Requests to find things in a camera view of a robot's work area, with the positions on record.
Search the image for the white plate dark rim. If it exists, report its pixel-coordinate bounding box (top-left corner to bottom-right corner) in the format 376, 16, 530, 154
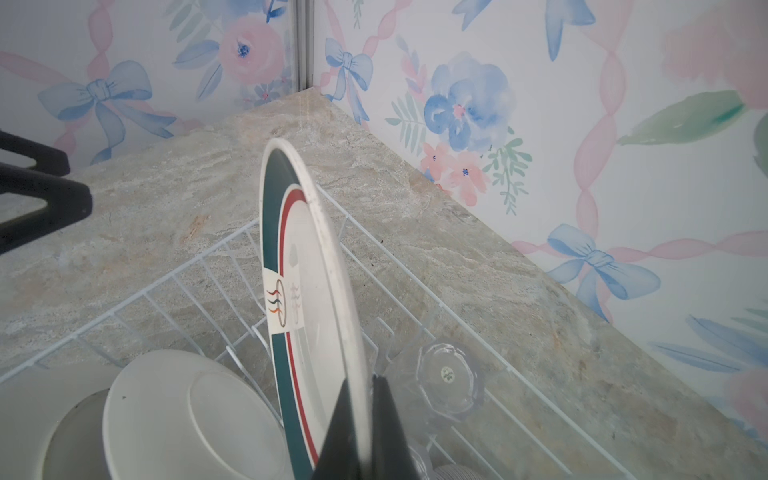
102, 350, 293, 479

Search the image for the left corner aluminium post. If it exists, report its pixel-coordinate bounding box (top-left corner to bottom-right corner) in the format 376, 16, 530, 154
290, 0, 315, 91

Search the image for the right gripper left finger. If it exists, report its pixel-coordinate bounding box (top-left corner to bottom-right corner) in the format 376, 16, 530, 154
311, 380, 361, 480

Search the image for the watermelon pattern plate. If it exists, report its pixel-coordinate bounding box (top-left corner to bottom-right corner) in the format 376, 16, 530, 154
1, 363, 120, 479

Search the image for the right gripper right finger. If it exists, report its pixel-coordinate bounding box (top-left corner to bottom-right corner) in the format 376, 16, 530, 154
372, 376, 419, 480

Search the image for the clear glass middle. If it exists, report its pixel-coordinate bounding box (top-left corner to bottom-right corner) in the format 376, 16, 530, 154
406, 437, 441, 480

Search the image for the green red rimmed plate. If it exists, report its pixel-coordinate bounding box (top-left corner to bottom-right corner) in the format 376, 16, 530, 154
259, 138, 373, 479

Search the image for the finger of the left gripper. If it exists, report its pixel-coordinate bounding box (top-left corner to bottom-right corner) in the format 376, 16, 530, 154
1, 131, 71, 177
1, 164, 93, 254

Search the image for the clear glass far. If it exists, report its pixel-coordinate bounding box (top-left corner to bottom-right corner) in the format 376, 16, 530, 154
416, 339, 485, 422

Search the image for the white wire dish rack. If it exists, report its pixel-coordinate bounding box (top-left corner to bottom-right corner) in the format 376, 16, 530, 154
0, 182, 637, 480

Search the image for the clear glass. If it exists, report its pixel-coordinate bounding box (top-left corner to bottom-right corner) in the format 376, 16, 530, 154
406, 437, 441, 480
416, 339, 485, 422

